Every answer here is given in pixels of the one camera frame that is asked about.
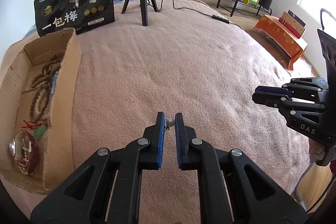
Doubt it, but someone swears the red beige boxes stack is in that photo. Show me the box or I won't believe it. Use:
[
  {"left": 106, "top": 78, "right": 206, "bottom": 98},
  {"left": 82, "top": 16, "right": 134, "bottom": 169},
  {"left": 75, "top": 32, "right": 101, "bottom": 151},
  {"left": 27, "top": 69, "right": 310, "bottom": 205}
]
[{"left": 278, "top": 10, "right": 306, "bottom": 38}]

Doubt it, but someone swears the red string jade pendant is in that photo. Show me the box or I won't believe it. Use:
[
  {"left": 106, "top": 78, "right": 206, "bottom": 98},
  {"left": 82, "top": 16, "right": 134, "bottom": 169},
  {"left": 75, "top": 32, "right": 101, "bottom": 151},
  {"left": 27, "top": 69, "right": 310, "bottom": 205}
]
[{"left": 22, "top": 121, "right": 49, "bottom": 140}]

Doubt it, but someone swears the orange cloth covered stool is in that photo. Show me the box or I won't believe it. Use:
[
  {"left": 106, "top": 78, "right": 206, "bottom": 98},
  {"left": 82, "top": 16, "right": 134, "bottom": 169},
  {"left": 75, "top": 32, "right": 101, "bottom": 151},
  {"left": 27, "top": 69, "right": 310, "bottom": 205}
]
[{"left": 253, "top": 15, "right": 307, "bottom": 71}]

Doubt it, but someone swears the brown wooden bead necklace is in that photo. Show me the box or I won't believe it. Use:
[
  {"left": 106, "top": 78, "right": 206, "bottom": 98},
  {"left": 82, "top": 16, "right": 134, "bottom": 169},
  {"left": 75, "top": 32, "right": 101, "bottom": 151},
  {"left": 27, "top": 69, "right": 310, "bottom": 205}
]
[{"left": 28, "top": 52, "right": 65, "bottom": 125}]

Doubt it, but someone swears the grey gloved right hand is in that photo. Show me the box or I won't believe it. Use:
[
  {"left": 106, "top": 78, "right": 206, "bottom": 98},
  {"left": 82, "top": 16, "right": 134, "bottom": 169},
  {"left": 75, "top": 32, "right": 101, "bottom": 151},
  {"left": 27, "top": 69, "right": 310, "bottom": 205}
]
[{"left": 309, "top": 139, "right": 325, "bottom": 163}]

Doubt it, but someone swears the brown leather watch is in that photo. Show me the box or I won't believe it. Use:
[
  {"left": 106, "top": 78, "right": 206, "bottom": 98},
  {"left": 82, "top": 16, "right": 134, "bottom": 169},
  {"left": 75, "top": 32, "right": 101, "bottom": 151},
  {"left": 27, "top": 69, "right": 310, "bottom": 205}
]
[{"left": 9, "top": 130, "right": 40, "bottom": 176}]

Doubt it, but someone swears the black plum snack bag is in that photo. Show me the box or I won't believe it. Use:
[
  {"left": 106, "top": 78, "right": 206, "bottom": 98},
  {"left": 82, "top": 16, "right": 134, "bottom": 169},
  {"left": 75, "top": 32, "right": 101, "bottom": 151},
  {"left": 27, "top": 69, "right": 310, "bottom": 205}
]
[{"left": 34, "top": 0, "right": 115, "bottom": 36}]

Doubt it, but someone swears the blue grey cord bracelet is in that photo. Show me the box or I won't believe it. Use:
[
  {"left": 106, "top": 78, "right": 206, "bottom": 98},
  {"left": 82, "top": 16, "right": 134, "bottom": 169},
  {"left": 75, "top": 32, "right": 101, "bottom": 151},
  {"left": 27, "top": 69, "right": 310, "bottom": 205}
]
[{"left": 50, "top": 71, "right": 59, "bottom": 94}]

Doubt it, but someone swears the pearl stud earring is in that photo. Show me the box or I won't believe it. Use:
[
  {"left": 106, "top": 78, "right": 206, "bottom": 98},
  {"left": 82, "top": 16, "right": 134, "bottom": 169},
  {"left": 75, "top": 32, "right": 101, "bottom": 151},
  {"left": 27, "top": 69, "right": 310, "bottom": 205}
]
[{"left": 165, "top": 119, "right": 175, "bottom": 131}]

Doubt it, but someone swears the shallow cardboard box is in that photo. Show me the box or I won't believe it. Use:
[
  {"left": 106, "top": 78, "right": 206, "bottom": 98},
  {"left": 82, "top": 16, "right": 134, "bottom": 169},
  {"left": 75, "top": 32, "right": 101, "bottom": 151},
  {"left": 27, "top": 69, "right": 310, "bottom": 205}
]
[{"left": 1, "top": 28, "right": 81, "bottom": 194}]

